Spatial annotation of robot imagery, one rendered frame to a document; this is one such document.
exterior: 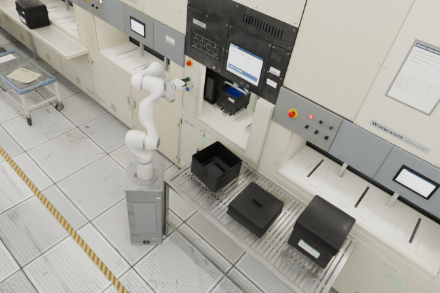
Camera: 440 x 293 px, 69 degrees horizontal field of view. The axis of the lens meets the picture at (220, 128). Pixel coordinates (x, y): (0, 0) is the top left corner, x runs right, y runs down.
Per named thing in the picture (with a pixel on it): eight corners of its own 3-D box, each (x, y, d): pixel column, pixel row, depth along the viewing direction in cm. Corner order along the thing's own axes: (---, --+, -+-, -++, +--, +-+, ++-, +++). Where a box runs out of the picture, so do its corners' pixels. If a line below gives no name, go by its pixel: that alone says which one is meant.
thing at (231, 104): (214, 106, 293) (218, 77, 272) (228, 98, 305) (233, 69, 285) (235, 120, 282) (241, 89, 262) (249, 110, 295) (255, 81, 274)
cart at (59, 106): (-12, 91, 411) (-26, 57, 379) (29, 76, 444) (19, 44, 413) (29, 127, 371) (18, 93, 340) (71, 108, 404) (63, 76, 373)
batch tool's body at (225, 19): (175, 173, 345) (183, -17, 219) (230, 133, 404) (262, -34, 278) (238, 224, 307) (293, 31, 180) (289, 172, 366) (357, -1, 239)
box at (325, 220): (285, 242, 213) (295, 220, 197) (305, 215, 231) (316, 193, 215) (324, 271, 201) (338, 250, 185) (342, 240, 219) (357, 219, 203)
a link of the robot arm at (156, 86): (138, 144, 226) (160, 148, 225) (132, 150, 214) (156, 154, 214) (145, 73, 210) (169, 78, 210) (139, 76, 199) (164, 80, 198)
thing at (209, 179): (215, 155, 266) (218, 140, 255) (239, 175, 253) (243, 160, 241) (189, 171, 250) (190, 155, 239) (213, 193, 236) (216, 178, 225)
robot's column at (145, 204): (129, 244, 278) (123, 189, 229) (133, 217, 299) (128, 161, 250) (162, 244, 282) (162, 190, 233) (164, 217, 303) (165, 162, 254)
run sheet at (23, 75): (4, 76, 362) (4, 75, 361) (21, 67, 379) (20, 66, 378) (27, 84, 357) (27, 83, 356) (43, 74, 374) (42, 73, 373)
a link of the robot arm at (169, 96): (173, 82, 224) (178, 99, 253) (159, 67, 228) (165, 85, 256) (164, 89, 222) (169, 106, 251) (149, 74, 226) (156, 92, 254)
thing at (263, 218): (225, 212, 225) (228, 201, 217) (249, 188, 244) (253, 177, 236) (260, 239, 213) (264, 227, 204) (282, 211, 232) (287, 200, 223)
